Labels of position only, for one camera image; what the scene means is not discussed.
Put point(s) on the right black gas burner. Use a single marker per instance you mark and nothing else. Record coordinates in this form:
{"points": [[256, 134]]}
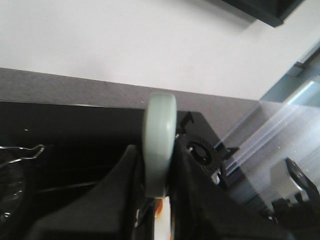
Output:
{"points": [[203, 153]]}

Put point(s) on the black frying pan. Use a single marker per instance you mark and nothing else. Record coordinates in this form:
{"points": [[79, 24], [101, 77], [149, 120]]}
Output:
{"points": [[158, 140]]}

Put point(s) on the dark range hood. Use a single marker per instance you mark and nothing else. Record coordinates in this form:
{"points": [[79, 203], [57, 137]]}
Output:
{"points": [[270, 12]]}

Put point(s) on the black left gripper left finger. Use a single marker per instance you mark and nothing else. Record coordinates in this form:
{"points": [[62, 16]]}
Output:
{"points": [[107, 212]]}

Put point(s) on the right black pan support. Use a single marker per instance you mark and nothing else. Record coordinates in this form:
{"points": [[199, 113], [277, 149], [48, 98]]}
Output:
{"points": [[194, 123]]}

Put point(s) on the black glass cooktop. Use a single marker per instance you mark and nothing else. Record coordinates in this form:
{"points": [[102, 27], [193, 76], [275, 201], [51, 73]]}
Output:
{"points": [[82, 144]]}

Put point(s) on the clear glass panel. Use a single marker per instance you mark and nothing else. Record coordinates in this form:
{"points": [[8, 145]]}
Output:
{"points": [[266, 136]]}

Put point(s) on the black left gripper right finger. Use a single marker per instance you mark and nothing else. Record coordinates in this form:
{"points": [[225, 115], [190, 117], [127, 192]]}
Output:
{"points": [[200, 210]]}

